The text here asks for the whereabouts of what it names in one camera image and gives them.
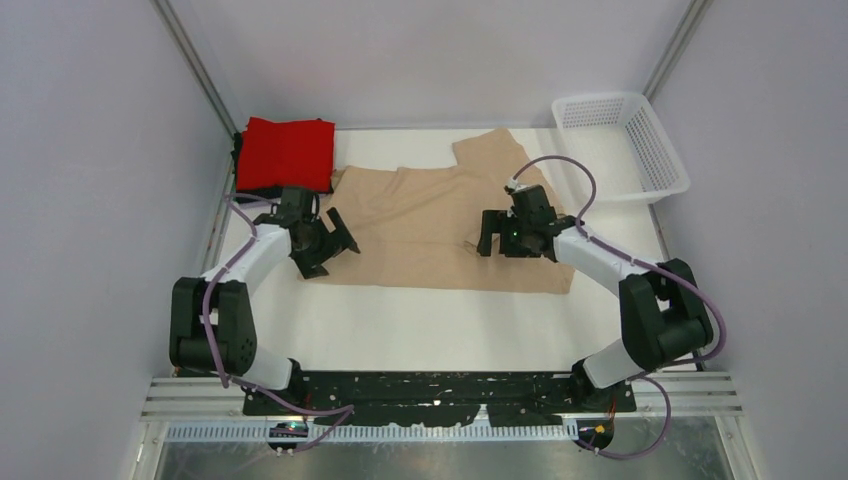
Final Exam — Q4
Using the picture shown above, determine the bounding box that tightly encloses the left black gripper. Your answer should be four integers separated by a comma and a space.
292, 208, 357, 279

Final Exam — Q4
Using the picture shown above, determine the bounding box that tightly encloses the beige t shirt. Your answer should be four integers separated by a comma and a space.
318, 128, 575, 295

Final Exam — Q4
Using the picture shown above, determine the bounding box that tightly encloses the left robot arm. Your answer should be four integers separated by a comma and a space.
169, 187, 360, 414

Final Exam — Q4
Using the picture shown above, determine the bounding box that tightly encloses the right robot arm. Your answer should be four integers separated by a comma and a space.
476, 185, 714, 411

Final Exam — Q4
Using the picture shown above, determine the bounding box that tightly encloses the red folded t shirt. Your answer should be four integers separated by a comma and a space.
236, 117, 336, 193

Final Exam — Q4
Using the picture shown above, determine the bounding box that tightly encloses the white plastic basket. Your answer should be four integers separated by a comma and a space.
551, 92, 691, 207

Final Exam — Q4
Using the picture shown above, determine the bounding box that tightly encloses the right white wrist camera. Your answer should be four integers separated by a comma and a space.
504, 178, 535, 195

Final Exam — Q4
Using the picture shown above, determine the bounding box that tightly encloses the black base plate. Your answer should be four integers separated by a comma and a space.
243, 371, 636, 427

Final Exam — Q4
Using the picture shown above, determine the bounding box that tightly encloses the white slotted cable duct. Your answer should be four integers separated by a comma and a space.
165, 420, 578, 444

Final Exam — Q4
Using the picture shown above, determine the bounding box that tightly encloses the aluminium frame rail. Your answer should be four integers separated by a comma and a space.
140, 371, 744, 421

